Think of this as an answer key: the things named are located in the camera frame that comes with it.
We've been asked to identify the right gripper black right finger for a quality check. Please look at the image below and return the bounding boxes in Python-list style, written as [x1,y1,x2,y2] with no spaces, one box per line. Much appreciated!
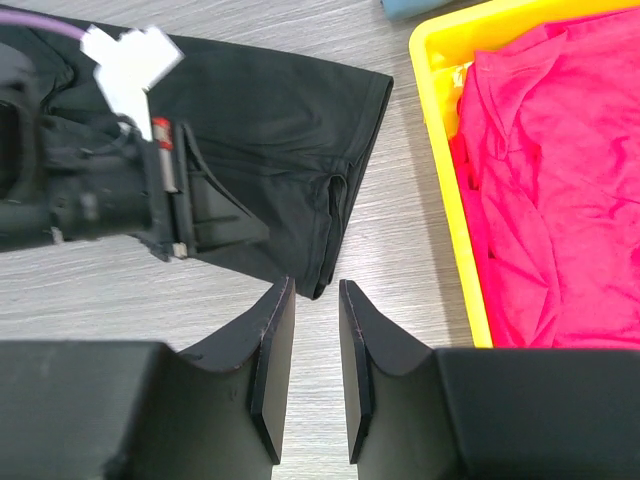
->
[339,280,639,479]

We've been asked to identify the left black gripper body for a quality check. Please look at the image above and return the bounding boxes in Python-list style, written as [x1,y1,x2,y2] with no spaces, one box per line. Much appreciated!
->
[1,119,187,260]

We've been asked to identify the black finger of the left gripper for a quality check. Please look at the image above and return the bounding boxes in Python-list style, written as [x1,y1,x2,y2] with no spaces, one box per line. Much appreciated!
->
[179,123,269,258]

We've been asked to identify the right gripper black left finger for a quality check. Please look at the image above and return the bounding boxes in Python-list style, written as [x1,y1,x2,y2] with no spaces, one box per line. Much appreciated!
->
[1,278,295,479]

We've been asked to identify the black t-shirt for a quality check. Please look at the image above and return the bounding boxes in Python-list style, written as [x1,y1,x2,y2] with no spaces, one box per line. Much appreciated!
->
[1,10,393,299]

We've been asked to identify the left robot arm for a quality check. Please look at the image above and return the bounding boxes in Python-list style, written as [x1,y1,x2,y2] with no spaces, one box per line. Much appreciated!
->
[1,45,268,261]

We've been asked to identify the folded grey-blue t-shirt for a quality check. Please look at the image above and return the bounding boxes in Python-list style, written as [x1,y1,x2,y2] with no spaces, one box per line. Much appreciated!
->
[380,0,482,21]

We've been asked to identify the yellow plastic bin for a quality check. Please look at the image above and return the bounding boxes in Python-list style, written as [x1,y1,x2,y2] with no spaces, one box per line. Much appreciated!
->
[409,0,639,348]

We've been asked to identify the crumpled red t-shirt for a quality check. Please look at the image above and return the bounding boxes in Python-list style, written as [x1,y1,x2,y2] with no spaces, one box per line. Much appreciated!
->
[451,8,639,349]

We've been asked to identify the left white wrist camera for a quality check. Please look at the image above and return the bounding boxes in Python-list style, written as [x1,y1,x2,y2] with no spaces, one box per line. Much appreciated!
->
[81,26,184,141]

